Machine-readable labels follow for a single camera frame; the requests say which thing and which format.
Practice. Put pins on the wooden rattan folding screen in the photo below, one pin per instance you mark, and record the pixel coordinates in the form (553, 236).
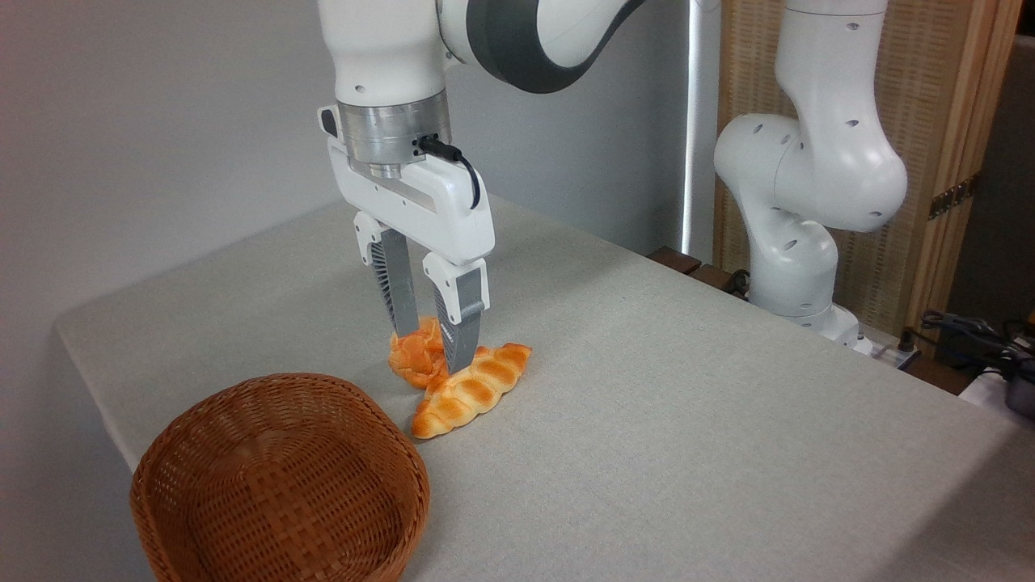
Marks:
(938, 97)

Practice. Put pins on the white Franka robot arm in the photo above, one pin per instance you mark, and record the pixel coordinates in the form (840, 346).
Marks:
(817, 170)

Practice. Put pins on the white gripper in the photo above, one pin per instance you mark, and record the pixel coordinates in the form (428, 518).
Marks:
(428, 210)

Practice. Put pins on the dark brown wooden block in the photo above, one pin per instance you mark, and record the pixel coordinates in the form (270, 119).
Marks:
(716, 279)
(675, 259)

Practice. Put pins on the brass screen hinge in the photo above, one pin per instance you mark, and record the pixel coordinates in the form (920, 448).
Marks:
(954, 196)

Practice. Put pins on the round orange bread bun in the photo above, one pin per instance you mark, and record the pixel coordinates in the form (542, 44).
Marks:
(414, 360)

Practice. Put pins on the white vertical light strip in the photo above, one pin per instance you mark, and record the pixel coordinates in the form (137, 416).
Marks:
(690, 121)

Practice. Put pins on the grey tablecloth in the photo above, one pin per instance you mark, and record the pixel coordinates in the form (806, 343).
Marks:
(687, 453)

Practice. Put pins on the braided golden bread loaf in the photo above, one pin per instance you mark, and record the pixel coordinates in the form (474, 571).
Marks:
(477, 392)

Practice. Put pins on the brown woven wicker basket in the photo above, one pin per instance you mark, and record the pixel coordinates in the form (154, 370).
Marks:
(275, 485)

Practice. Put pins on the white power strip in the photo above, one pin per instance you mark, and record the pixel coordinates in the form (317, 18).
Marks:
(885, 352)

